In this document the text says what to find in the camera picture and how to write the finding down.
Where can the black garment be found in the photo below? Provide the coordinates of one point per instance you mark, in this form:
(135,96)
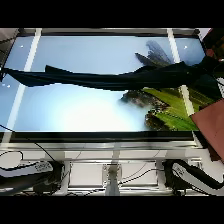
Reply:
(100,80)

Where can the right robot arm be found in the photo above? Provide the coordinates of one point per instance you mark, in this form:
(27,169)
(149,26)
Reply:
(200,180)

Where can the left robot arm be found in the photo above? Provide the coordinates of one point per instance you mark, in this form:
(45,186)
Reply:
(23,175)

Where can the heap of clothes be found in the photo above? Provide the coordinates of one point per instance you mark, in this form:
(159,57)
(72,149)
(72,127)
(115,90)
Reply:
(215,41)

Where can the brown garment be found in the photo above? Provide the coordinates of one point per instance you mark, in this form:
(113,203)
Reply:
(211,125)

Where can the silver frame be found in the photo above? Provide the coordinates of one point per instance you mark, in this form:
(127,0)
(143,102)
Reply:
(113,146)

